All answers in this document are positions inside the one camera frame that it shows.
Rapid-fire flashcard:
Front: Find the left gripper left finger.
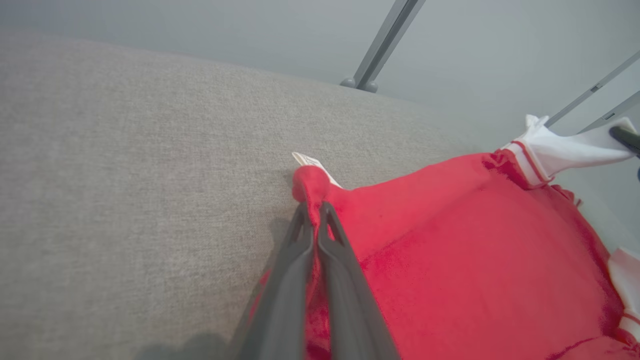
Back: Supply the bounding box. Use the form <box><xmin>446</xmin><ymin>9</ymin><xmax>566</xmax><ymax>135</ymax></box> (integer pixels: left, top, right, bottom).
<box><xmin>227</xmin><ymin>202</ymin><xmax>315</xmax><ymax>360</ymax></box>

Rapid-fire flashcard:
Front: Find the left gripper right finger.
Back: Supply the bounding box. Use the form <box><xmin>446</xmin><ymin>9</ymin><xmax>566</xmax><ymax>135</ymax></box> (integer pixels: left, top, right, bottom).
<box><xmin>317</xmin><ymin>201</ymin><xmax>401</xmax><ymax>360</ymax></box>

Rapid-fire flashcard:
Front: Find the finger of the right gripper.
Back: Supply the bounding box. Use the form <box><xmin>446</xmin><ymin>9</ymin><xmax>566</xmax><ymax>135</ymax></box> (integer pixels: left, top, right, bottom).
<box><xmin>609</xmin><ymin>125</ymin><xmax>640</xmax><ymax>159</ymax></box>

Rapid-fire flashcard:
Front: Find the red white basketball jersey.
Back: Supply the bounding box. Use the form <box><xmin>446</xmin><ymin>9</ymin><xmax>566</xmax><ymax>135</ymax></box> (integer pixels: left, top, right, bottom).
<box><xmin>246</xmin><ymin>114</ymin><xmax>640</xmax><ymax>360</ymax></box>

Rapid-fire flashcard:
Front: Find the grey metal partition post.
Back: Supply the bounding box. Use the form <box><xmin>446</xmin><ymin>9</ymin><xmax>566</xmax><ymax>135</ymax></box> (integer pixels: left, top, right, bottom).
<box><xmin>579</xmin><ymin>91</ymin><xmax>640</xmax><ymax>134</ymax></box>
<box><xmin>544</xmin><ymin>49</ymin><xmax>640</xmax><ymax>128</ymax></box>
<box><xmin>339</xmin><ymin>0</ymin><xmax>427</xmax><ymax>94</ymax></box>

